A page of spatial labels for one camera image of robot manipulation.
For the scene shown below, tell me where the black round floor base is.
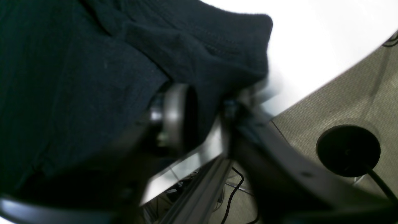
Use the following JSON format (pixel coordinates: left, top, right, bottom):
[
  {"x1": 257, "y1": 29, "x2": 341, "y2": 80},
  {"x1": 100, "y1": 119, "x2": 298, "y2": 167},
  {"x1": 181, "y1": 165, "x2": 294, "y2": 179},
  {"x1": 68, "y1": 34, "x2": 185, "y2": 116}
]
[{"x1": 316, "y1": 125, "x2": 381, "y2": 177}]

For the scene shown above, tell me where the black T-shirt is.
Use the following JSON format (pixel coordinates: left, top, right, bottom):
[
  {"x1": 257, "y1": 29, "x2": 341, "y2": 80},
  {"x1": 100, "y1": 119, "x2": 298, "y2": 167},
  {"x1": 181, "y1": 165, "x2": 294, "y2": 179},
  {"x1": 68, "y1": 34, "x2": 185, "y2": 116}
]
[{"x1": 0, "y1": 0, "x2": 273, "y2": 193}]

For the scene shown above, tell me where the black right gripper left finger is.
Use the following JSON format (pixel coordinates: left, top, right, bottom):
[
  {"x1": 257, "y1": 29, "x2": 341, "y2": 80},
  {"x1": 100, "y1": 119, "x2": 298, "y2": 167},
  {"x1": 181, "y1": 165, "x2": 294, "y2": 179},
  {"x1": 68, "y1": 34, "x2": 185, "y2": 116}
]
[{"x1": 1, "y1": 83, "x2": 197, "y2": 224}]

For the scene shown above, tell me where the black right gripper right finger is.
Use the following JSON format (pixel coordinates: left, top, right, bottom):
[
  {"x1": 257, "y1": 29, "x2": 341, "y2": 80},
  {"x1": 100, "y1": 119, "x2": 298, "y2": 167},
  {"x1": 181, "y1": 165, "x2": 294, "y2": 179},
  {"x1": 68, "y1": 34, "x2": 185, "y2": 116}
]
[{"x1": 221, "y1": 97, "x2": 397, "y2": 224}]

